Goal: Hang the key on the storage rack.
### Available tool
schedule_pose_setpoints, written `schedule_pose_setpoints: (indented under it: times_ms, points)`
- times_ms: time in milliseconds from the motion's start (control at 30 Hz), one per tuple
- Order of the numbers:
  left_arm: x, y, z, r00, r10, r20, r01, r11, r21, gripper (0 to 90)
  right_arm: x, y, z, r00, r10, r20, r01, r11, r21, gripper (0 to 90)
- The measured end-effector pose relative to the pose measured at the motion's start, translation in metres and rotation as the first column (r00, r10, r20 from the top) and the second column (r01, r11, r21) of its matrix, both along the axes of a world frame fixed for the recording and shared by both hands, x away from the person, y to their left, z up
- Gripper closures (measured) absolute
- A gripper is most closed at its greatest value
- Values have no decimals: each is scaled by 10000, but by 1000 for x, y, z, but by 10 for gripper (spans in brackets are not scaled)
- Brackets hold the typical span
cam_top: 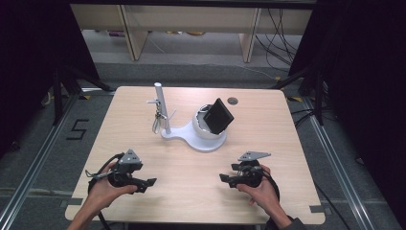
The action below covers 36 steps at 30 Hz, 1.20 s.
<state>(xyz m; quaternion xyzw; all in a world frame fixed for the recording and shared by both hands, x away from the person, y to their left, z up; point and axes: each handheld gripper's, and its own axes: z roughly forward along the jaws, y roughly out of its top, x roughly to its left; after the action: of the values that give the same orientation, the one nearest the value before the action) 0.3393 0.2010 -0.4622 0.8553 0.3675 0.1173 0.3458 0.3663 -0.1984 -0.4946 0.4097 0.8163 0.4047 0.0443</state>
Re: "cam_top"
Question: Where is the black leather wallet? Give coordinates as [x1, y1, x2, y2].
[202, 97, 235, 135]

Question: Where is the white stand with bowl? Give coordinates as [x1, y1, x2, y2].
[146, 81, 228, 153]

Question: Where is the white key fob keychain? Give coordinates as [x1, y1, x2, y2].
[151, 101, 169, 135]

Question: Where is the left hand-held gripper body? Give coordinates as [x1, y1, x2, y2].
[106, 149, 148, 190]

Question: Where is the aluminium floor rail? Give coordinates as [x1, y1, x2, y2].
[0, 92, 81, 230]
[301, 95, 379, 230]

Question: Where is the bundle of black cables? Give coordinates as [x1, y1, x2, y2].
[255, 9, 304, 73]

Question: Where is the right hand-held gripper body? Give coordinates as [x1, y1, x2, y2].
[231, 150, 272, 189]

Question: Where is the hand-held gripper black cable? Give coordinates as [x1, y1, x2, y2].
[87, 152, 126, 230]
[261, 172, 282, 209]

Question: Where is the black floor cable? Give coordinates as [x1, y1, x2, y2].
[313, 181, 353, 230]

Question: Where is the grey tape strip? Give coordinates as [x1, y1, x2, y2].
[59, 197, 84, 209]
[309, 204, 332, 215]

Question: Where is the black curtain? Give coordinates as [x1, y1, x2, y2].
[287, 0, 406, 221]
[0, 0, 101, 157]

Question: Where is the person's right hand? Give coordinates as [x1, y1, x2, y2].
[237, 164, 281, 215]

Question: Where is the black metal stand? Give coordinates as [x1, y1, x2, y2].
[52, 65, 113, 127]
[271, 66, 327, 127]

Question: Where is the left hand-held gripper black cable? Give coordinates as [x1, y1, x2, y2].
[87, 152, 126, 230]

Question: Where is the person's left hand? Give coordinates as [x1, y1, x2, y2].
[87, 161, 139, 212]

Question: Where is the right hand-held gripper black cable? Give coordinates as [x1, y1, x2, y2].
[261, 172, 282, 209]

